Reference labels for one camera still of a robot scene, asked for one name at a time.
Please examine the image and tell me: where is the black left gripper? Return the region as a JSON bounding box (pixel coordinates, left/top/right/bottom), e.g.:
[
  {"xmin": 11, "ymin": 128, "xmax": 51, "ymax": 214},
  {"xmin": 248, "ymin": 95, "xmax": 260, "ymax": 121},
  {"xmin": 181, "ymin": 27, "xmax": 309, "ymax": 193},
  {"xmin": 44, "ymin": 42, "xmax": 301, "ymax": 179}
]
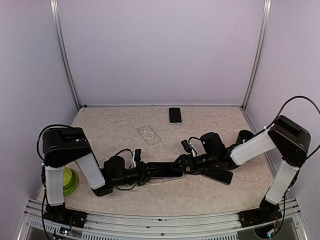
[{"xmin": 111, "ymin": 161, "xmax": 162, "ymax": 187}]

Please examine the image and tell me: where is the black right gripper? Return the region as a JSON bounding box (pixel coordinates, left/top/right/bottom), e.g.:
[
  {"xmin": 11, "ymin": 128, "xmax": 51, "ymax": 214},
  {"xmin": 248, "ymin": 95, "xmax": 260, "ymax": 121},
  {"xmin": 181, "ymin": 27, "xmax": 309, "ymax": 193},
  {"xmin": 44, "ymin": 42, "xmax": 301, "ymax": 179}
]
[{"xmin": 169, "ymin": 151, "xmax": 218, "ymax": 175}]

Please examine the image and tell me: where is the clear case with heart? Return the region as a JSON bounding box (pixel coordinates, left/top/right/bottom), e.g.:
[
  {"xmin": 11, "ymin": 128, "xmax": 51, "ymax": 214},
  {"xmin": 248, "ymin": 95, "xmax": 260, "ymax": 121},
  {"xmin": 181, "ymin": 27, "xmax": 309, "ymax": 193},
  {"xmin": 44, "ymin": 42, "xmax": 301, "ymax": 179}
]
[{"xmin": 136, "ymin": 124, "xmax": 162, "ymax": 146}]

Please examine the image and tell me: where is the dark red phone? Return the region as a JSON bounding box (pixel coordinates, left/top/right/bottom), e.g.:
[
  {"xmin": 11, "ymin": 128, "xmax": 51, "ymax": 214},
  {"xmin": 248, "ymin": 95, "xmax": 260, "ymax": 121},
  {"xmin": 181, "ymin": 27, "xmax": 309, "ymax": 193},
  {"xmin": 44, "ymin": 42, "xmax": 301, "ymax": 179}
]
[{"xmin": 200, "ymin": 166, "xmax": 233, "ymax": 185}]

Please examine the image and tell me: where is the clear magsafe phone case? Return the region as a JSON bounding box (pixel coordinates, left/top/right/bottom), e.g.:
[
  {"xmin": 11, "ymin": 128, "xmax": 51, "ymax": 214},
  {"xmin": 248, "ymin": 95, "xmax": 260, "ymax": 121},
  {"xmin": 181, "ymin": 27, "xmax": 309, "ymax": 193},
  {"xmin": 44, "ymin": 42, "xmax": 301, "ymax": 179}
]
[{"xmin": 150, "ymin": 172, "xmax": 184, "ymax": 183}]

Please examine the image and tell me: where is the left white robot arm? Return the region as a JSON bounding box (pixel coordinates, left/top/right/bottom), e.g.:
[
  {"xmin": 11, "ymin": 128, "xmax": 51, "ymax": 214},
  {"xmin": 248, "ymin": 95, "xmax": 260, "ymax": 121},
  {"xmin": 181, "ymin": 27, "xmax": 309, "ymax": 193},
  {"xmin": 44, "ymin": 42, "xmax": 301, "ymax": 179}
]
[{"xmin": 37, "ymin": 124, "xmax": 161, "ymax": 223}]

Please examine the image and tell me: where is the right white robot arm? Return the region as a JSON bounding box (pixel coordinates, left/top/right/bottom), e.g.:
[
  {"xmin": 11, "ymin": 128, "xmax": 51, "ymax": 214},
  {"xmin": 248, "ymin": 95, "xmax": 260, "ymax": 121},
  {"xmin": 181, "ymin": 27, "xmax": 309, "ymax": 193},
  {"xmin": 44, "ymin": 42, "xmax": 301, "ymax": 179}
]
[{"xmin": 169, "ymin": 115, "xmax": 311, "ymax": 222}]

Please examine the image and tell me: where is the dark green mug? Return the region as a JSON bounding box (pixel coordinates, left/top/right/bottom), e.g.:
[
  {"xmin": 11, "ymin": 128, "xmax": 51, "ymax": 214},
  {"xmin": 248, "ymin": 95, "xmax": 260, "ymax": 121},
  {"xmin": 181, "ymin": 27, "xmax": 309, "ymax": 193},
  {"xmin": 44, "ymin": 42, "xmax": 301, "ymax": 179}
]
[{"xmin": 235, "ymin": 129, "xmax": 254, "ymax": 145}]

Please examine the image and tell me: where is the green plastic bowl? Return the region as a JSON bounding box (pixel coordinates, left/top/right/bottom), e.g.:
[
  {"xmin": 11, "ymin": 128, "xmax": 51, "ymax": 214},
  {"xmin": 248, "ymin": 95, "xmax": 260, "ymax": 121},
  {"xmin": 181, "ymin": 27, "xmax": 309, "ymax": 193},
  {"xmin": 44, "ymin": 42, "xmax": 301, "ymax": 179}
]
[{"xmin": 63, "ymin": 167, "xmax": 79, "ymax": 196}]

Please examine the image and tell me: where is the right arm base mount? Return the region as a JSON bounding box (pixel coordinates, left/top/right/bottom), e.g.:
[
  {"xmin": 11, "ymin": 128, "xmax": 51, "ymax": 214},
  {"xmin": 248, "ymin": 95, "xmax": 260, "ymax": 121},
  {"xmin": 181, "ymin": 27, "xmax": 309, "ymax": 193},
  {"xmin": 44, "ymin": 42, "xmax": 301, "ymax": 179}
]
[{"xmin": 238, "ymin": 197, "xmax": 282, "ymax": 228}]

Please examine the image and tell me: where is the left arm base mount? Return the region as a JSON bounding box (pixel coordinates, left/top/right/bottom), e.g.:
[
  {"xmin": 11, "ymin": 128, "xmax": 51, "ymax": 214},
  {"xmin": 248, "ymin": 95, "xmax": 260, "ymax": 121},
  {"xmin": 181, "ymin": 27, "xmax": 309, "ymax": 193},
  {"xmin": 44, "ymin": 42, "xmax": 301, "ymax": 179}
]
[{"xmin": 43, "ymin": 203, "xmax": 88, "ymax": 229}]

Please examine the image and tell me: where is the aluminium front rail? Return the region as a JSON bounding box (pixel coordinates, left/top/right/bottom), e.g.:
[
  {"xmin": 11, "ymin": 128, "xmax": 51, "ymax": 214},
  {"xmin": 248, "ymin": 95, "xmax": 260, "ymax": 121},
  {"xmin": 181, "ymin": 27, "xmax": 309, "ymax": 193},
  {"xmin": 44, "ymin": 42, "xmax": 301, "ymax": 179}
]
[{"xmin": 17, "ymin": 197, "xmax": 308, "ymax": 240}]

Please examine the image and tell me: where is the right aluminium frame post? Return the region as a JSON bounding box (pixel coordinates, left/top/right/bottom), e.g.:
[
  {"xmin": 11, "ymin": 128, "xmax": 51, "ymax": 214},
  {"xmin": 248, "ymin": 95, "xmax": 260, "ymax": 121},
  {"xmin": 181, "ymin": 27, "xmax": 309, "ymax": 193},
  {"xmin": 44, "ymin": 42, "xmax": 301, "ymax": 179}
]
[{"xmin": 241, "ymin": 0, "xmax": 272, "ymax": 112}]

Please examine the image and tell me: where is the aluminium frame post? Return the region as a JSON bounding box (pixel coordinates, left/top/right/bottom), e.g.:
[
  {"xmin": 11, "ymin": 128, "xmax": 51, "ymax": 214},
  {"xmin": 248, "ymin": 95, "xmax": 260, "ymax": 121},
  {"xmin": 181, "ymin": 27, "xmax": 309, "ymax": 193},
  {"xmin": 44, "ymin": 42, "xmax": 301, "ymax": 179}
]
[
  {"xmin": 50, "ymin": 0, "xmax": 82, "ymax": 111},
  {"xmin": 241, "ymin": 0, "xmax": 272, "ymax": 112}
]

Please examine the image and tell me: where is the left aluminium frame post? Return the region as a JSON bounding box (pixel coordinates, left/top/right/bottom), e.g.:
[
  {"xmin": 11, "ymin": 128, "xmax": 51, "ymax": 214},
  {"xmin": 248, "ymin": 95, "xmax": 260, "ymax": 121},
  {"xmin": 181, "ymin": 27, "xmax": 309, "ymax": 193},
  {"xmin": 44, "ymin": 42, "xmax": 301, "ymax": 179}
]
[{"xmin": 50, "ymin": 0, "xmax": 82, "ymax": 111}]

